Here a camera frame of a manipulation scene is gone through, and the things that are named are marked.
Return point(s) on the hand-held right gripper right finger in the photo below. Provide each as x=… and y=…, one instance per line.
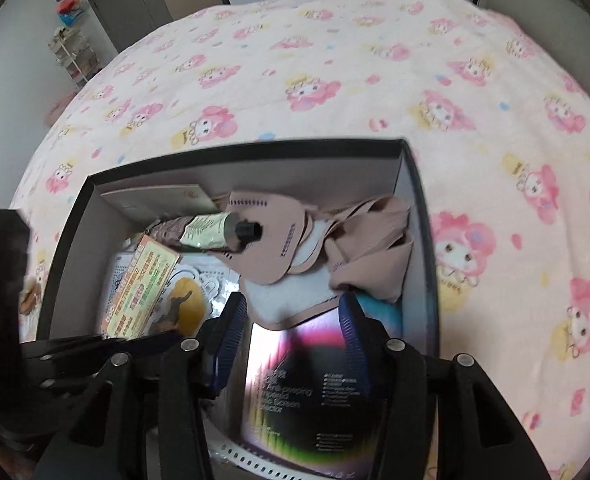
x=355, y=345

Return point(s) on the round cartoon sticker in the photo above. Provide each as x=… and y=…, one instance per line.
x=187, y=305

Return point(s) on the black screen protector package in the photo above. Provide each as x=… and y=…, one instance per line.
x=305, y=390

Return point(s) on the black cardboard box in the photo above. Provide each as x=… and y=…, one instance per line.
x=275, y=170

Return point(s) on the brown hand cream tube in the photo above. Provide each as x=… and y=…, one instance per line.
x=205, y=230

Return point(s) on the grey door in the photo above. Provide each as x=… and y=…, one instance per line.
x=125, y=0

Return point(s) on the orange printed card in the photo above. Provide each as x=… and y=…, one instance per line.
x=140, y=290

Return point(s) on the pink printed blanket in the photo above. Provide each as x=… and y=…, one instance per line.
x=325, y=60

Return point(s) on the pink boxes pile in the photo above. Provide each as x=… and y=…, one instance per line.
x=59, y=110

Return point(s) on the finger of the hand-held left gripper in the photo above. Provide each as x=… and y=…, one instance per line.
x=150, y=342
x=75, y=342

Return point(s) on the white shelf rack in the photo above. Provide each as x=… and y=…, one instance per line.
x=75, y=57

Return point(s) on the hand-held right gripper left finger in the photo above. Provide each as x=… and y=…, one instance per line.
x=227, y=345

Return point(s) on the beige headboard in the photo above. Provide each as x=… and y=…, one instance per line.
x=545, y=5

